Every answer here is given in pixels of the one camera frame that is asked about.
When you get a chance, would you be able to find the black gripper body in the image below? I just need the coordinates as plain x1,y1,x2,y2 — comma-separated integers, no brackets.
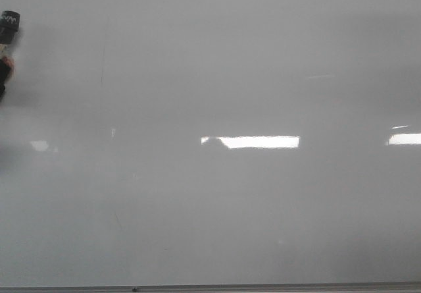
0,11,20,45

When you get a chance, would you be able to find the white whiteboard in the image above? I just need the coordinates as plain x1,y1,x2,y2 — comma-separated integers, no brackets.
1,0,420,286

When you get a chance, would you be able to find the aluminium whiteboard frame rail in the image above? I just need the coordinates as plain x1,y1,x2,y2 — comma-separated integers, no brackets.
1,281,420,292

